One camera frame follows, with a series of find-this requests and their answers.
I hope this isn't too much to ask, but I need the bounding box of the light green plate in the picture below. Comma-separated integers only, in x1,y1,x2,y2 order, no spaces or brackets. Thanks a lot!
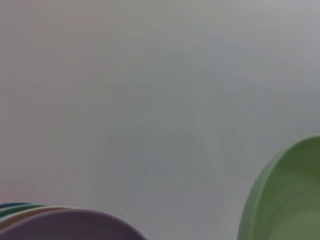
236,133,320,240

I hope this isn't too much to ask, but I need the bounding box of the lilac purple plate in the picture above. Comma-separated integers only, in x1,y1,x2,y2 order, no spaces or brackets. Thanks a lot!
0,209,149,240

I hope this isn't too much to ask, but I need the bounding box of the beige plate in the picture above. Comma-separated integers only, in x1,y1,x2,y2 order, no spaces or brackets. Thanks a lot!
0,205,82,229

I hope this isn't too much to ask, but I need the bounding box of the dark green plate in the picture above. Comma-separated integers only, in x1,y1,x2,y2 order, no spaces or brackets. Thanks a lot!
0,203,50,218

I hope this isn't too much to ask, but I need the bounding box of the teal blue plate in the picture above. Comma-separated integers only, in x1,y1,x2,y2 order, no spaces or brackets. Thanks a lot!
0,201,33,209

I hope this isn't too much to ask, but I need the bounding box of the light blue plate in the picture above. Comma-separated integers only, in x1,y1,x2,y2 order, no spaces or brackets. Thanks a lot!
0,208,36,224

